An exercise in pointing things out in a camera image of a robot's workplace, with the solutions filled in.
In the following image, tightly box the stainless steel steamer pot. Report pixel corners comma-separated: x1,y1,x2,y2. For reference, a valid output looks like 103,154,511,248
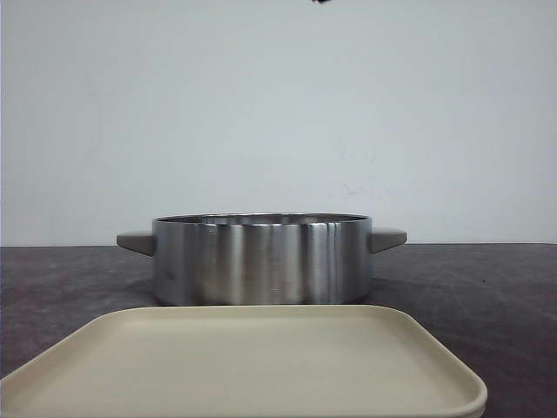
117,213,407,306

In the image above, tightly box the beige plastic tray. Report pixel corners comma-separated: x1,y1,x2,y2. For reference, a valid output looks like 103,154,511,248
1,305,487,417

